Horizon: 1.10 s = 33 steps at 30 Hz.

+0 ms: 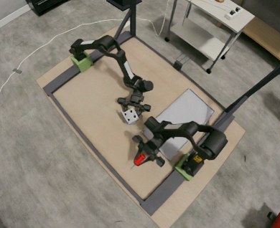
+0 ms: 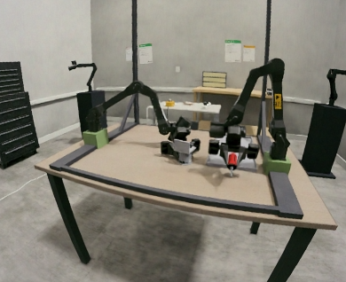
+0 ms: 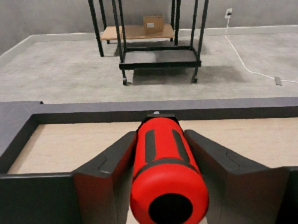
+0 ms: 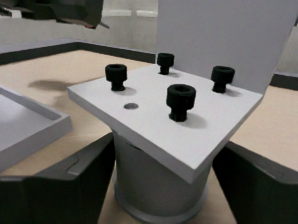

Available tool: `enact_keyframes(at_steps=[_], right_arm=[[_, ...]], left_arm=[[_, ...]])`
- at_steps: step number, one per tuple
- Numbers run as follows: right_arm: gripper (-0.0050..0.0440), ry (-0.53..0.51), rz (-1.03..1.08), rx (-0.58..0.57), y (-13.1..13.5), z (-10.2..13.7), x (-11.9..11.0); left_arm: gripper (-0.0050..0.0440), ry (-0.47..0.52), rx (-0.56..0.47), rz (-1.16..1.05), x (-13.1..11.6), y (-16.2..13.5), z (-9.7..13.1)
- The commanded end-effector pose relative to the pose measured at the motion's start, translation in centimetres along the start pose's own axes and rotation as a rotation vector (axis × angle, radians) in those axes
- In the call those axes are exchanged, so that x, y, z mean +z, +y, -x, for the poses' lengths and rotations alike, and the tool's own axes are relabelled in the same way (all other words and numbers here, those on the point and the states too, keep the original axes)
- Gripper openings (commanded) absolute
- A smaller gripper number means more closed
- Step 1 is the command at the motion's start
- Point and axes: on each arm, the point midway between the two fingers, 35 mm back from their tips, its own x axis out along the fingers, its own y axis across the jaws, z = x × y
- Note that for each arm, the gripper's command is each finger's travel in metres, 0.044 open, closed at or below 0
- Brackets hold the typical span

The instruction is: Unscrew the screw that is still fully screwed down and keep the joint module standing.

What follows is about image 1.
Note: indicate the white metal bracket with holes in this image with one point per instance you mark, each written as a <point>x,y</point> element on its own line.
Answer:
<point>130,116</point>

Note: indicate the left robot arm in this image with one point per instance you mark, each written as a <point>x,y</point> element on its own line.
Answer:
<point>209,148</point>

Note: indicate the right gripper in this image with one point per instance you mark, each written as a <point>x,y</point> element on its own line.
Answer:
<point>142,108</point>

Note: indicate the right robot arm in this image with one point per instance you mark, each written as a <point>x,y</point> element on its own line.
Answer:
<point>104,44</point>

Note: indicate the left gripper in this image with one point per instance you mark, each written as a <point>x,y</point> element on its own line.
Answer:
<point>159,160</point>

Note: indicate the red screwdriver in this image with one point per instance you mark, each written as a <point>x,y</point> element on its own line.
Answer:
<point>139,160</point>

